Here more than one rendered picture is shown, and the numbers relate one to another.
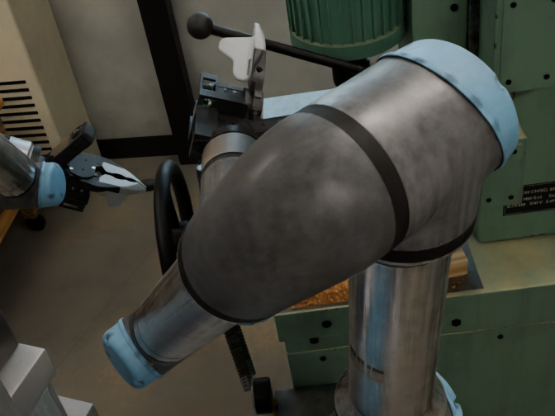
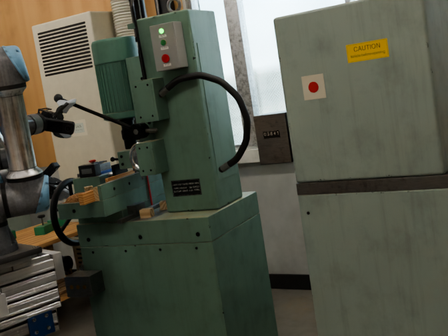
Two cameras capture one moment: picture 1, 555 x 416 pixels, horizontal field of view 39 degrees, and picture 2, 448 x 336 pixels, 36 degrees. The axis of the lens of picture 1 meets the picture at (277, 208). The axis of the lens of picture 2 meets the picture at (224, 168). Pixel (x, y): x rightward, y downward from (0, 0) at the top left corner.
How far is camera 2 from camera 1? 2.07 m
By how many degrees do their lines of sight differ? 39
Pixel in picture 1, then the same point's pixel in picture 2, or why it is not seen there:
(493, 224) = (171, 201)
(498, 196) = (146, 169)
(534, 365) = (179, 273)
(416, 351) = (10, 134)
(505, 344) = (163, 255)
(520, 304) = (164, 230)
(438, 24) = not seen: hidden behind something
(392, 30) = (128, 110)
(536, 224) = (188, 203)
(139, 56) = not seen: hidden behind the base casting
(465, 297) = (141, 222)
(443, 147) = not seen: outside the picture
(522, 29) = (140, 96)
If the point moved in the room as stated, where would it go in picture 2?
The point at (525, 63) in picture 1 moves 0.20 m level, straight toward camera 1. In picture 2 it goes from (145, 110) to (99, 118)
